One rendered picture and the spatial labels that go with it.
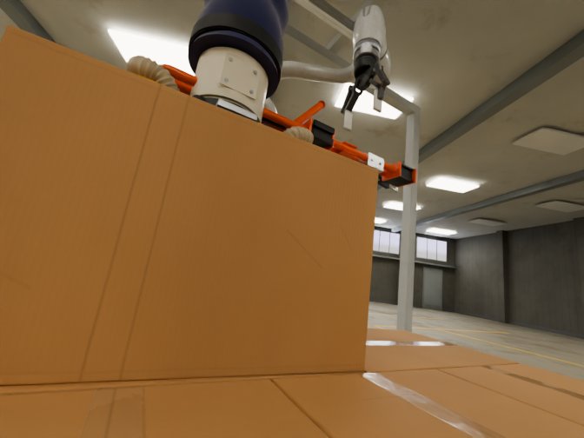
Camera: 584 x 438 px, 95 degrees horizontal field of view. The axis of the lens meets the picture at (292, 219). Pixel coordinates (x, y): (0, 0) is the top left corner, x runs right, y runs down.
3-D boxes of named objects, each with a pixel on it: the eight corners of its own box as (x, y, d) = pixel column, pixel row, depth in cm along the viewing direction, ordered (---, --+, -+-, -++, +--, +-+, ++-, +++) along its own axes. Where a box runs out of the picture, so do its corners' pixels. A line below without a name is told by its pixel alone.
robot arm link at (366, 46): (366, 33, 85) (365, 49, 84) (387, 47, 89) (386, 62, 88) (348, 52, 93) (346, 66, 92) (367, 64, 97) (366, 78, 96)
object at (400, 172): (399, 175, 86) (400, 161, 87) (381, 181, 92) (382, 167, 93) (416, 182, 90) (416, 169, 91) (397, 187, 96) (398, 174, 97)
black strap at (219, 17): (197, 4, 51) (202, -12, 52) (181, 75, 71) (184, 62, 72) (297, 62, 62) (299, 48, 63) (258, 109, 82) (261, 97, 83)
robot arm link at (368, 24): (381, 31, 84) (387, 62, 95) (383, -8, 87) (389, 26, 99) (347, 42, 89) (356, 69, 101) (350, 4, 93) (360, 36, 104)
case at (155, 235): (-156, 393, 24) (6, 22, 32) (29, 311, 59) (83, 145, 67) (365, 372, 49) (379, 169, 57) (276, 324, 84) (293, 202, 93)
